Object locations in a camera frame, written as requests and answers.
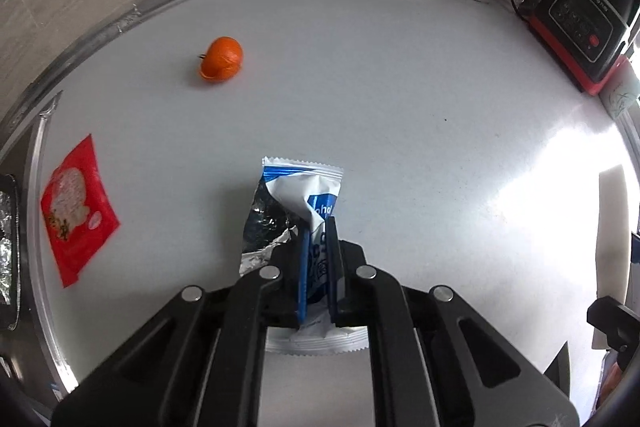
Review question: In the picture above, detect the blue white snack wrapper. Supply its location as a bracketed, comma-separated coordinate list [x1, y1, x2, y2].
[241, 156, 371, 358]

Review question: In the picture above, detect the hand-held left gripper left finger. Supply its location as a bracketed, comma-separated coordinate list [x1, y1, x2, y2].
[50, 227, 313, 427]

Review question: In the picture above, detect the red black blender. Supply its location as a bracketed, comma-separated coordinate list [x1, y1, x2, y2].
[527, 0, 640, 96]

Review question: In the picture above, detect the small orange fruit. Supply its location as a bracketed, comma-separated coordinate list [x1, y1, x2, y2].
[199, 36, 246, 83]

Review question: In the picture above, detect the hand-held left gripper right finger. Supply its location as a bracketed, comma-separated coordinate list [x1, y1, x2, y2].
[326, 217, 581, 427]

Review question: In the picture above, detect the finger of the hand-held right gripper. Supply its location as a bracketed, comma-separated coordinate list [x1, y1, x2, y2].
[586, 294, 640, 354]

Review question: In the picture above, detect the pale cup with plant print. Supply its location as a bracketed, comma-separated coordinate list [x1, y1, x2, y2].
[599, 66, 640, 122]

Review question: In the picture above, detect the red snack packet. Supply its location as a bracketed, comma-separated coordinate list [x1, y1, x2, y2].
[40, 133, 121, 289]

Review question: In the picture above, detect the gas stove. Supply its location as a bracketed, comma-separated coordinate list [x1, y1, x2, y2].
[0, 92, 77, 408]

